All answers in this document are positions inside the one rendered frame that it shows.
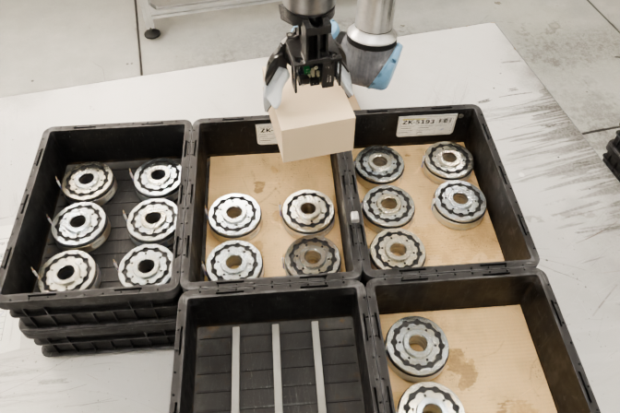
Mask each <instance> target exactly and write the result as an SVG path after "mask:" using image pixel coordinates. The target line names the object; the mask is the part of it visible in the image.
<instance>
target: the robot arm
mask: <svg viewBox="0 0 620 413"><path fill-rule="evenodd" d="M336 2H337V0H282V4H279V10H280V19H281V20H283V21H285V22H287V23H289V24H291V25H293V28H292V30H291V32H287V33H286V37H285V38H284V39H282V40H281V42H280V44H279V46H278V48H277V49H276V50H275V51H274V52H273V53H272V55H271V56H270V57H269V59H268V63H267V68H266V74H265V82H264V89H263V105H264V109H265V112H268V110H269V109H270V107H271V105H272V107H273V108H274V109H278V108H279V106H280V103H281V96H282V90H283V87H284V85H285V84H286V82H287V81H288V79H289V78H290V73H289V70H288V68H287V65H290V66H291V67H292V86H293V89H294V92H295V93H297V81H298V84H299V86H304V85H307V84H310V87H311V86H316V85H320V84H321V86H322V89H324V88H330V87H334V81H335V80H337V83H338V85H339V86H341V87H342V89H344V91H345V94H346V96H347V97H348V98H350V97H351V96H353V92H352V84H353V85H357V86H361V87H365V88H368V89H378V90H384V89H386V88H387V87H388V85H389V83H390V81H391V78H392V77H393V75H394V72H395V69H396V67H397V64H398V61H399V58H400V55H401V51H402V47H403V46H402V44H400V43H399V42H397V38H398V34H397V32H396V31H395V30H394V29H393V28H392V26H393V20H394V16H395V10H396V4H397V0H358V1H357V9H356V17H355V23H353V24H352V25H350V26H349V27H348V30H347V32H345V31H341V30H340V27H339V25H338V23H337V22H336V21H335V20H334V19H333V17H334V15H335V5H336ZM287 63H288V64H287ZM293 72H294V74H293Z"/></svg>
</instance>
